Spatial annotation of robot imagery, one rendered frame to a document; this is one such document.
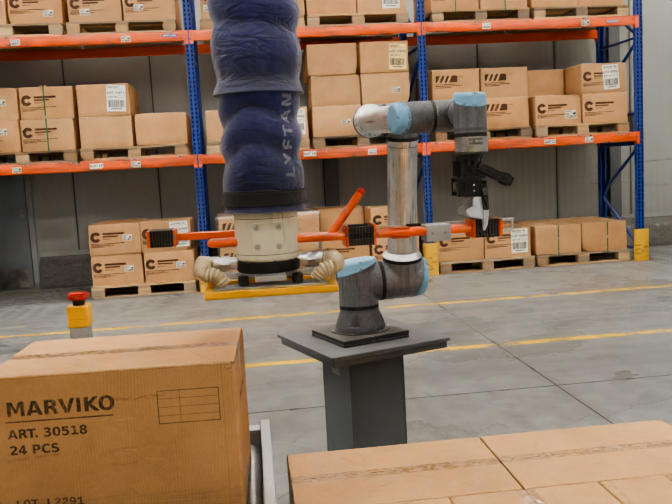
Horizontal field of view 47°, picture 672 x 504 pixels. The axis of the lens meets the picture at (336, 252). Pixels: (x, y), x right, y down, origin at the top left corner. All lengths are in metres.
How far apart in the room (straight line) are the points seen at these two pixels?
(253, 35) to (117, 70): 8.73
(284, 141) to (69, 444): 0.91
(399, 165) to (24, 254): 8.46
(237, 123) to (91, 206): 8.75
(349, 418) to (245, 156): 1.29
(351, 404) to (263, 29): 1.47
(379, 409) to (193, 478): 1.13
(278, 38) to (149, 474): 1.12
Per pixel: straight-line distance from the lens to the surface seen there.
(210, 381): 1.92
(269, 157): 1.97
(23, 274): 10.89
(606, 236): 10.31
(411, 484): 2.17
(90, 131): 9.35
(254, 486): 2.21
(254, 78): 1.98
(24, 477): 2.08
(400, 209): 2.85
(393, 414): 3.00
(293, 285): 1.97
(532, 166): 11.25
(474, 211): 2.13
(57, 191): 10.76
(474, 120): 2.14
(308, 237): 2.06
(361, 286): 2.88
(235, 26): 2.01
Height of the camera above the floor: 1.41
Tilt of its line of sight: 6 degrees down
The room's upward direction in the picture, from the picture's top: 3 degrees counter-clockwise
